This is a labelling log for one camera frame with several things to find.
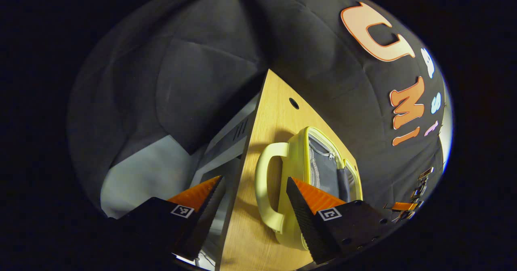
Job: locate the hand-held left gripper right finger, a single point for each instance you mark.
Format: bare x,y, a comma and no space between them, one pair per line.
307,222

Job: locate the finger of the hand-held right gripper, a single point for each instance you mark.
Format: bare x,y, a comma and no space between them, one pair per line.
404,206

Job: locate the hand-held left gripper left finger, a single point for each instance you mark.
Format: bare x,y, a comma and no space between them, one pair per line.
206,218

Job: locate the pale yellow suitcase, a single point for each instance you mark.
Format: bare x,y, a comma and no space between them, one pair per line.
299,154

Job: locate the black backdrop cloth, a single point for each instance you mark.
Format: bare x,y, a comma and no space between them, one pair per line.
181,61

